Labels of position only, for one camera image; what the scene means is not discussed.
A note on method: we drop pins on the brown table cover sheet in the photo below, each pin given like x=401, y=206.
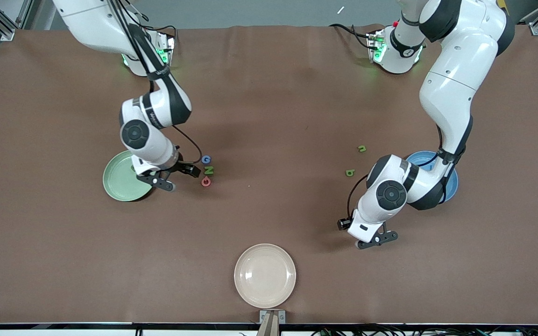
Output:
x=269, y=210

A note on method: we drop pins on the green capital letter N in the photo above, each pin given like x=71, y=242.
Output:
x=208, y=171

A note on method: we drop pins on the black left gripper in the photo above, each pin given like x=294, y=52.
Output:
x=339, y=227

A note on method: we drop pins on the mint green plate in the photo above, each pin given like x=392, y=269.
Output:
x=122, y=179

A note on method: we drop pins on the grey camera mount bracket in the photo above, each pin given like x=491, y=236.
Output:
x=272, y=326

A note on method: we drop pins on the blue capital letter G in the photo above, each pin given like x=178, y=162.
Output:
x=203, y=160

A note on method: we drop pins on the beige plate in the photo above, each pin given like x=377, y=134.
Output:
x=264, y=275

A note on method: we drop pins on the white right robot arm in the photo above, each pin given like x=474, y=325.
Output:
x=87, y=23

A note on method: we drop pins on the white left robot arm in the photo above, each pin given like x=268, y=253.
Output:
x=456, y=70

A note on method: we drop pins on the pink capital letter Q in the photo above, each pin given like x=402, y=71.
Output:
x=202, y=182

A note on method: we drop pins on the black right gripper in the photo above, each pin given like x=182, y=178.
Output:
x=184, y=167

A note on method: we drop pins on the blue plate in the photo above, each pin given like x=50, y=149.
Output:
x=418, y=157

